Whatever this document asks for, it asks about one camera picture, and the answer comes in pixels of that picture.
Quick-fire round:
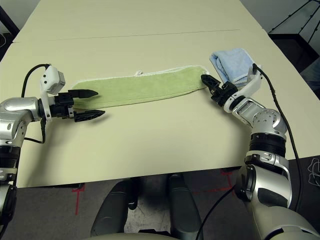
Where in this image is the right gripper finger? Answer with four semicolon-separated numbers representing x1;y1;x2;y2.
202;74;222;89
200;74;217;95

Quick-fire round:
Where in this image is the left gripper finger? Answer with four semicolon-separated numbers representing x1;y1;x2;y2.
69;88;99;100
74;109;106;123

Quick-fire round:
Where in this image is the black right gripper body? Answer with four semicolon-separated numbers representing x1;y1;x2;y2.
210;80;239;107

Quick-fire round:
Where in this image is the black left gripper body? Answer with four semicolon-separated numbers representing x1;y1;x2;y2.
49;91;76;121

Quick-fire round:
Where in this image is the green towel with white trim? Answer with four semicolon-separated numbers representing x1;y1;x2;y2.
70;64;209;111

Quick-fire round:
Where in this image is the folded light blue towel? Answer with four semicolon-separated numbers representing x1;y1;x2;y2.
209;48;257;88

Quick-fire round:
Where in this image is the black framed glass cabinet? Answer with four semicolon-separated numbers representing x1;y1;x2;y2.
267;0;320;78

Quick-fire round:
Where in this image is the dark grey robot left leg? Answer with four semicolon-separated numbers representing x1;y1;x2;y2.
90;179;131;237

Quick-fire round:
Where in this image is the dark grey robot leg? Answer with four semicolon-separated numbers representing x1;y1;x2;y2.
90;179;131;237
167;173;204;240

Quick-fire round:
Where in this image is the dark grey robot right leg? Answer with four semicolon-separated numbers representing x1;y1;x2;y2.
167;173;204;240

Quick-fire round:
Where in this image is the beige robot torso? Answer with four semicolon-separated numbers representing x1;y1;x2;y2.
86;231;176;240

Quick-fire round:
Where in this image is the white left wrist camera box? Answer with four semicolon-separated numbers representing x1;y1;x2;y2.
39;65;66;121

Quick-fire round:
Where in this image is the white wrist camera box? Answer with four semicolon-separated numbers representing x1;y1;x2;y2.
39;65;66;121
223;63;263;113

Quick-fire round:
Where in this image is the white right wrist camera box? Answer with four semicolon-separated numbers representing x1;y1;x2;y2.
223;63;263;113

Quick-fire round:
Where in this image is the black left wrist camera cable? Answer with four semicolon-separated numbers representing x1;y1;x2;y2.
21;63;52;145

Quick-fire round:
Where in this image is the beige side table black frame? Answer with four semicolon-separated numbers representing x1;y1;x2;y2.
0;4;21;36

